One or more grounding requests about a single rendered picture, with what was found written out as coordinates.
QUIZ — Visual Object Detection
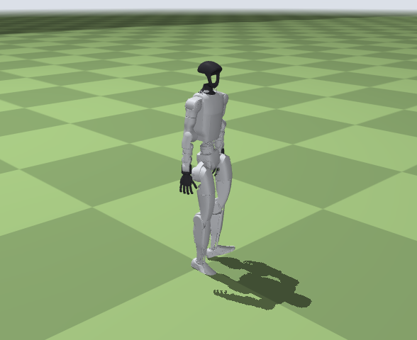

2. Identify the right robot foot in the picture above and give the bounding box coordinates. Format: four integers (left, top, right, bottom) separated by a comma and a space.
191, 258, 216, 276

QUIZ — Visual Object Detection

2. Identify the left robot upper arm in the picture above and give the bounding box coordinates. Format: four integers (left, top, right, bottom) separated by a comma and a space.
221, 92, 228, 131

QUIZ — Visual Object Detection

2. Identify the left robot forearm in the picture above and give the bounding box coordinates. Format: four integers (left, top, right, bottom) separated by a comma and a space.
214, 131, 225, 153

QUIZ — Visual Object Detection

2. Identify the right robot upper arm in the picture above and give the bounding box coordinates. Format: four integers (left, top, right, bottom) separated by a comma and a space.
183, 96, 202, 142

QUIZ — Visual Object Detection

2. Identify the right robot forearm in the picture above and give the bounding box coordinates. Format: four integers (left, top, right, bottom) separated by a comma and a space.
182, 132, 194, 172

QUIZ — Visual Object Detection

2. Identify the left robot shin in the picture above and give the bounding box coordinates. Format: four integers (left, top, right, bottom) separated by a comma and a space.
210, 206, 225, 250

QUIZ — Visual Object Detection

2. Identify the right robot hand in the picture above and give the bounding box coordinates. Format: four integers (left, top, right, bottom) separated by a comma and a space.
179, 165, 197, 195

